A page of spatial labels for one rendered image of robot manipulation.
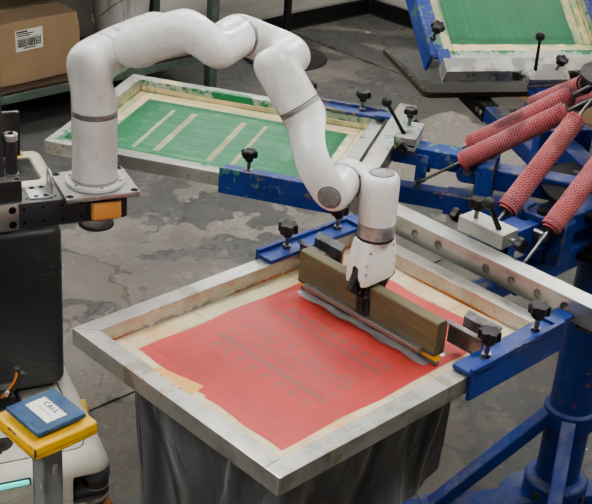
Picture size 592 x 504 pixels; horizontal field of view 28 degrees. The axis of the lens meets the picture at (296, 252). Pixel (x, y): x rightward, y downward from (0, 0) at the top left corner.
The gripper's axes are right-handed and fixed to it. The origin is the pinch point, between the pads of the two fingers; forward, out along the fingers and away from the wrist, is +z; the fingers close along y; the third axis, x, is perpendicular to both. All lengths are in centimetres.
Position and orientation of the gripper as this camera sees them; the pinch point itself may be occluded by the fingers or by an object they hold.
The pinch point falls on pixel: (368, 302)
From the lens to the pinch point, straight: 242.3
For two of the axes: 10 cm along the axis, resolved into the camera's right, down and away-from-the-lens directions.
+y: -7.2, 2.8, -6.3
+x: 6.9, 3.7, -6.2
